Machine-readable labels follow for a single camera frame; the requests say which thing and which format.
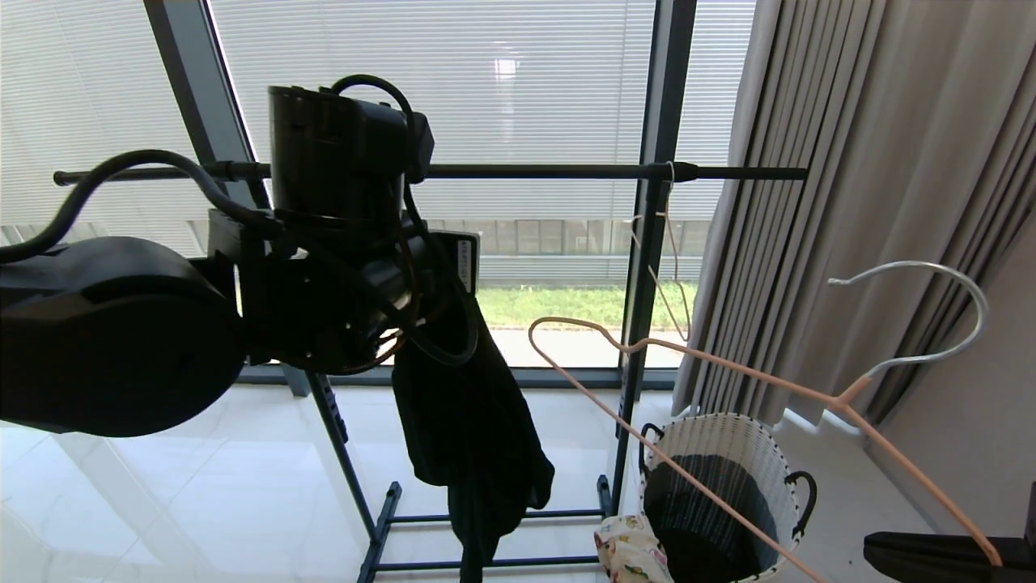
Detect beige curtain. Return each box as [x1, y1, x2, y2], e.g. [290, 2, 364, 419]
[672, 0, 1036, 426]

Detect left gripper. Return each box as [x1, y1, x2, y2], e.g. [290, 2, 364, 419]
[209, 212, 482, 375]

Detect pink clothes hanger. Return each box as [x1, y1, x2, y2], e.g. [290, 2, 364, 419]
[528, 261, 1004, 583]
[630, 162, 693, 343]

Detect black garment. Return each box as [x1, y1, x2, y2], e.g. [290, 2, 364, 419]
[391, 279, 557, 583]

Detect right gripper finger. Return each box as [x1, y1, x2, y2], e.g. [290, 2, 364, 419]
[862, 532, 1036, 583]

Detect cream printed garment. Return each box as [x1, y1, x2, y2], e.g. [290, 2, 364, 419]
[595, 514, 674, 583]

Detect white laundry basket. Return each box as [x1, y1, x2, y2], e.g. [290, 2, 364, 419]
[638, 413, 818, 583]

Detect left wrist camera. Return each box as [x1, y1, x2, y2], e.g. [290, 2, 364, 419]
[269, 85, 435, 223]

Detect window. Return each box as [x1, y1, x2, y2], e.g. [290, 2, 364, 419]
[0, 0, 758, 388]

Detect black clothes rack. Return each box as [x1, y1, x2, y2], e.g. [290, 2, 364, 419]
[53, 160, 809, 583]

